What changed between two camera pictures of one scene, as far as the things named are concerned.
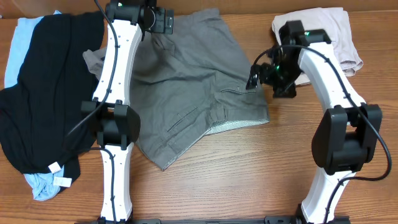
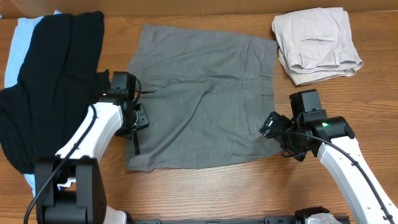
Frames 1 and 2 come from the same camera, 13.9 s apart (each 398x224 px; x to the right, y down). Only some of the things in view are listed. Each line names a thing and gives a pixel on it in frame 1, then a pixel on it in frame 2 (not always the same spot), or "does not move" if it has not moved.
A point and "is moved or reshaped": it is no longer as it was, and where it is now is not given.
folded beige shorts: (336, 23) does not move
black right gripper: (288, 88) -> (281, 122)
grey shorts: (188, 82) is moved or reshaped
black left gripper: (163, 23) -> (143, 120)
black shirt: (56, 87) does not move
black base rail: (268, 219) does not move
